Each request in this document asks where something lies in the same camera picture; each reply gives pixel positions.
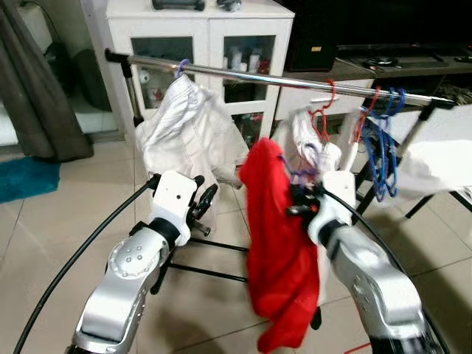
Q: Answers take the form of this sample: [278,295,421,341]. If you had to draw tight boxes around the black speaker with gold badge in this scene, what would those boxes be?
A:
[284,29,341,73]

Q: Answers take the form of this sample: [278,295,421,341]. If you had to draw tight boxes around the red wire hanger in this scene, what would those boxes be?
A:
[354,87,384,145]
[308,80,339,145]

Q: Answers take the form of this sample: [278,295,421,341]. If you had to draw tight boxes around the chrome clothes rack black base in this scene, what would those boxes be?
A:
[105,49,472,331]

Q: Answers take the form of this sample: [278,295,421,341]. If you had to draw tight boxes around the white glass door cabinet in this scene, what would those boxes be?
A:
[107,0,296,142]

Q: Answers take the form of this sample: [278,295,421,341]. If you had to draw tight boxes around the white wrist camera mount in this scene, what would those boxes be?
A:
[308,171,359,249]
[150,171,200,232]

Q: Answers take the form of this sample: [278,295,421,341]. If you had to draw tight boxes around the beige hanging garment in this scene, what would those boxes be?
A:
[273,107,344,187]

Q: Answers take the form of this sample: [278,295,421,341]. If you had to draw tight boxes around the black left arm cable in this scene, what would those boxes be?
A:
[13,176,160,354]

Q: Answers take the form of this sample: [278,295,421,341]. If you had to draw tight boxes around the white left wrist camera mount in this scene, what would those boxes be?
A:
[150,171,200,232]

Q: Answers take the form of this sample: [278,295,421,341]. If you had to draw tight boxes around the red polo shirt blue collar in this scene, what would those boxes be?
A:
[237,136,324,353]

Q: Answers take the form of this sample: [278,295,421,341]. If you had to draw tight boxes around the grey brown curtain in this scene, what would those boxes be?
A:
[0,0,94,163]

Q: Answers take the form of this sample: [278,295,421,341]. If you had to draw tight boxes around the teal shaggy floor mat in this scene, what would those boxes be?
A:
[0,156,61,205]

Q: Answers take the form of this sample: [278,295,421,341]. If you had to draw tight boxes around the white denim shorts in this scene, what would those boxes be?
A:
[135,74,250,231]

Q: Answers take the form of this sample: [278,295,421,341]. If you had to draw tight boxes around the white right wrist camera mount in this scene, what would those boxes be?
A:
[308,171,359,249]

